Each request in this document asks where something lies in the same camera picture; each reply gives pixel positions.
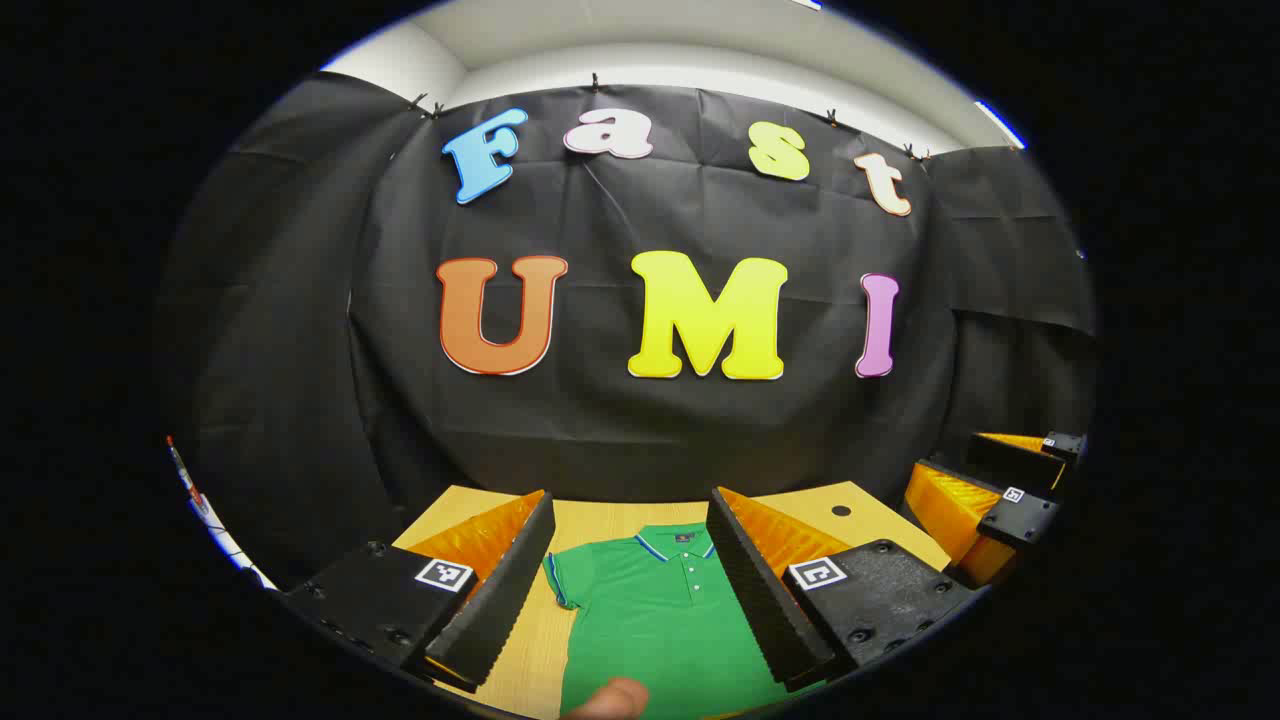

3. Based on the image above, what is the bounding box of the green T-shirt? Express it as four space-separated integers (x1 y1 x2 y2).
543 523 823 720

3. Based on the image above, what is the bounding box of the white printed strip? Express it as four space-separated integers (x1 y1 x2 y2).
165 435 276 591

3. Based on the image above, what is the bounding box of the black backdrop cloth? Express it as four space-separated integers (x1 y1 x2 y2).
158 72 1098 591

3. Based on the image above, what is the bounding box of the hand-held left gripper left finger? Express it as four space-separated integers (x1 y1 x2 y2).
280 490 557 693

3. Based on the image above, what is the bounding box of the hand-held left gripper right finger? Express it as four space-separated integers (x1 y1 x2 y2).
706 487 986 693

